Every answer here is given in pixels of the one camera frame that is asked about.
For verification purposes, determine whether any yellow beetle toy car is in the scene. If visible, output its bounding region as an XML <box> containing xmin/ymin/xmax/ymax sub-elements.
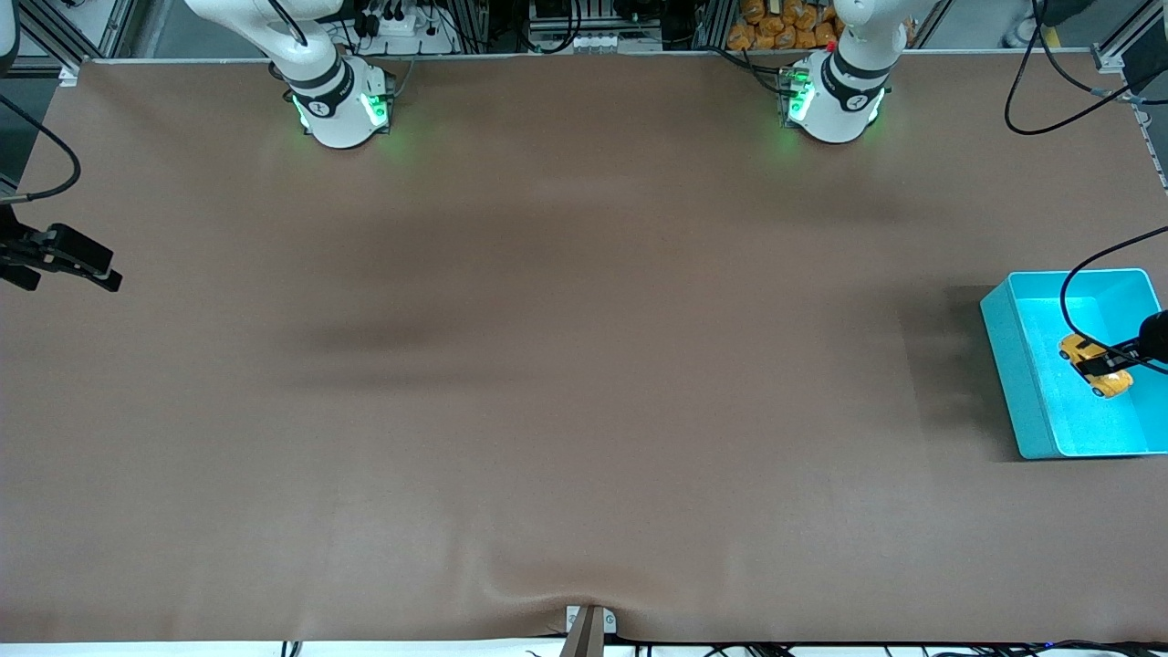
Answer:
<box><xmin>1058</xmin><ymin>332</ymin><xmax>1135</xmax><ymax>401</ymax></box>

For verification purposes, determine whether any teal plastic bin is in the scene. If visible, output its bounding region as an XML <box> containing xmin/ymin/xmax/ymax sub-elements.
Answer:
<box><xmin>980</xmin><ymin>267</ymin><xmax>1168</xmax><ymax>461</ymax></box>

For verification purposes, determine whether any white power strip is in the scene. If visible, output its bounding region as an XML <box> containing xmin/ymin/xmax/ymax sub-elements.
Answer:
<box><xmin>351</xmin><ymin>7</ymin><xmax>457</xmax><ymax>56</ymax></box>

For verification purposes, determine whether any orange mesh fruit bag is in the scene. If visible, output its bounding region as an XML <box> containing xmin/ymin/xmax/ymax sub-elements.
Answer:
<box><xmin>727</xmin><ymin>0</ymin><xmax>845</xmax><ymax>52</ymax></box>

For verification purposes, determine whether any brown table mat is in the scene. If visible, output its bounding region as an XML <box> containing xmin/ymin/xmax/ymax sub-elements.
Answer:
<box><xmin>0</xmin><ymin>50</ymin><xmax>1168</xmax><ymax>645</ymax></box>

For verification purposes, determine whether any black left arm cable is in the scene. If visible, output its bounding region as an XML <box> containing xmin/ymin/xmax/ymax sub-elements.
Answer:
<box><xmin>1004</xmin><ymin>0</ymin><xmax>1168</xmax><ymax>377</ymax></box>

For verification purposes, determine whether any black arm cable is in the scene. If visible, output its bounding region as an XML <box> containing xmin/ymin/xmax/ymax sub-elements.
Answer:
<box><xmin>0</xmin><ymin>91</ymin><xmax>83</xmax><ymax>203</ymax></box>
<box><xmin>1004</xmin><ymin>0</ymin><xmax>1168</xmax><ymax>377</ymax></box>

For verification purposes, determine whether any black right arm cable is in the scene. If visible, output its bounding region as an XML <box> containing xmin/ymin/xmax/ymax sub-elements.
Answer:
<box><xmin>0</xmin><ymin>91</ymin><xmax>83</xmax><ymax>203</ymax></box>

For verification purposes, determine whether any aluminium frame post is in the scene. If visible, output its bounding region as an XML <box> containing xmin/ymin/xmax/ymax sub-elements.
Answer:
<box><xmin>1093</xmin><ymin>0</ymin><xmax>1168</xmax><ymax>191</ymax></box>
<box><xmin>18</xmin><ymin>0</ymin><xmax>140</xmax><ymax>69</ymax></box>

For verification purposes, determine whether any metal mat clamp bracket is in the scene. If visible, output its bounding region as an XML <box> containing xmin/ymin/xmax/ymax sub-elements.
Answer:
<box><xmin>558</xmin><ymin>604</ymin><xmax>619</xmax><ymax>657</ymax></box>

